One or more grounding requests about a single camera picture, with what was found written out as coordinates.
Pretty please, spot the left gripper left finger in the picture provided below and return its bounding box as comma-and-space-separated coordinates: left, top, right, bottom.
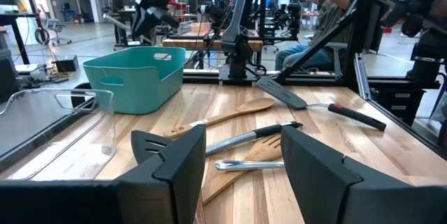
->
115, 124, 207, 224

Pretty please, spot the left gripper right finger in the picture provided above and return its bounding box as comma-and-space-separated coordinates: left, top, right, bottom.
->
281, 126, 416, 224

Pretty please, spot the black slotted spatula steel handle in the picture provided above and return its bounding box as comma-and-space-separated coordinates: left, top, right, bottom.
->
130, 121, 305, 165

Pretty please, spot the black slotted spatula red-black handle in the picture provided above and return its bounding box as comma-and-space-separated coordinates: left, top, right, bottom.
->
255, 75, 388, 133

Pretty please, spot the light wooden spoon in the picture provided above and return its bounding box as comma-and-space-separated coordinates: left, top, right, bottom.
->
163, 97, 276, 140

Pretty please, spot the wooden background table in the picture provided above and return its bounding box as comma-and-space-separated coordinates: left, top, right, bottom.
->
161, 37, 265, 52

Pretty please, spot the slotted wooden spatula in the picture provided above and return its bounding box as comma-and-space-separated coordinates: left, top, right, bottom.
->
200, 133, 284, 207

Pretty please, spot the green plastic bin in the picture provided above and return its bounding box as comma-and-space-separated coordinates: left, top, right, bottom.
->
82, 45, 187, 116

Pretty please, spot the small black box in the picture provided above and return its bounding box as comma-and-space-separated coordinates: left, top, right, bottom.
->
54, 54, 80, 74

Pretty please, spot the grey office chair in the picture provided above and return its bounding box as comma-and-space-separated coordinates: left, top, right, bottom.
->
37, 3, 73, 47

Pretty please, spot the clear plastic bin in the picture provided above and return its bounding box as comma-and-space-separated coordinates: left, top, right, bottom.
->
0, 88, 117, 182

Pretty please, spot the black standing desk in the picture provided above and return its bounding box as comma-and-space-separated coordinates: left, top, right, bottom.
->
0, 11, 38, 65

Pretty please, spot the person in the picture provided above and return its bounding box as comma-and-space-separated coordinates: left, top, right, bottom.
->
274, 0, 364, 72

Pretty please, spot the black aluminium rig frame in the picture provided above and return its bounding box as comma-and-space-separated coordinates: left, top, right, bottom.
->
183, 0, 447, 155

